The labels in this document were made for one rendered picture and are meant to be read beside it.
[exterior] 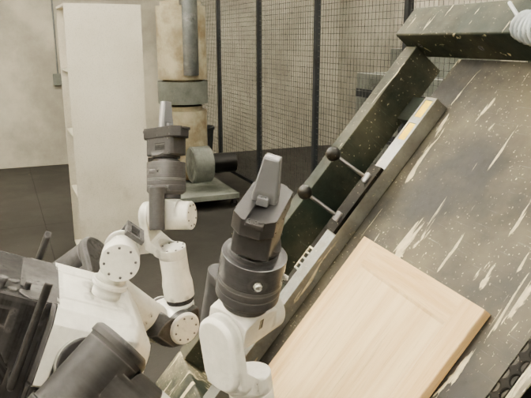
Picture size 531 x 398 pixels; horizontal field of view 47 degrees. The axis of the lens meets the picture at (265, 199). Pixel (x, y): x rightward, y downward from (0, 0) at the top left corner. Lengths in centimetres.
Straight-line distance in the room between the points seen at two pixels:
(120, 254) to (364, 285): 57
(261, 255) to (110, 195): 448
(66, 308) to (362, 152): 103
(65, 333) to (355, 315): 62
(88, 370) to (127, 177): 434
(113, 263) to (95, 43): 407
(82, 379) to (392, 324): 63
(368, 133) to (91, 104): 354
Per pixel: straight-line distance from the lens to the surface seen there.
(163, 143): 140
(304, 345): 144
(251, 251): 76
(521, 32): 126
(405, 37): 183
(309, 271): 153
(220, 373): 87
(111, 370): 91
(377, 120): 179
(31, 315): 104
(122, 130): 513
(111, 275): 107
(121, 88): 510
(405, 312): 126
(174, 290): 145
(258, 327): 86
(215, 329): 84
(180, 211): 137
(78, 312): 104
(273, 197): 76
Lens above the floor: 178
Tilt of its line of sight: 14 degrees down
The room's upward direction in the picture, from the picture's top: straight up
